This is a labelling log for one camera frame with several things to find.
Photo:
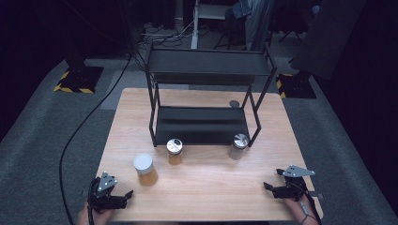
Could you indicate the small grey round disc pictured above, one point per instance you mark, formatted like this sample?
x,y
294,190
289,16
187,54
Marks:
x,y
234,103

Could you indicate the black two-tier metal rack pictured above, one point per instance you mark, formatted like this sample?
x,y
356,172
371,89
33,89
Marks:
x,y
200,125

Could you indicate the white metal stand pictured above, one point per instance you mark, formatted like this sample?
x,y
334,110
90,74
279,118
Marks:
x,y
195,28

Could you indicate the dark grey panel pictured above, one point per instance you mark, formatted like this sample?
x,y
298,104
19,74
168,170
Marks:
x,y
328,37

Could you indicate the metal-lid jar amber contents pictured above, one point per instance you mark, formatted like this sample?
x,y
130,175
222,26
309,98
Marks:
x,y
174,146

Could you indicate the person's left hand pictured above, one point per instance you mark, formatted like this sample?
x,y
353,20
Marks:
x,y
94,218

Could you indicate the yellow-black striped stand base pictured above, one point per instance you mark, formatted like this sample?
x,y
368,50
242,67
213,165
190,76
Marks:
x,y
82,79
295,86

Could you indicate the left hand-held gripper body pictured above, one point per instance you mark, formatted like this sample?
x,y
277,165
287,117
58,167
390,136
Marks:
x,y
106,201

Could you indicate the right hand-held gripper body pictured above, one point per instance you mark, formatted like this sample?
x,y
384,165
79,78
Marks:
x,y
294,189

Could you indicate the chair with denim cloth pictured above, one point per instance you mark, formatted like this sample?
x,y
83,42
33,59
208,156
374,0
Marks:
x,y
247,18

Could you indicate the white-lid jar amber contents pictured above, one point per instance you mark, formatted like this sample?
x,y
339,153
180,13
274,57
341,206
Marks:
x,y
144,165

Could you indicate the person's right hand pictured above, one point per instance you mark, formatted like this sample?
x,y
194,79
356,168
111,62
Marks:
x,y
300,212

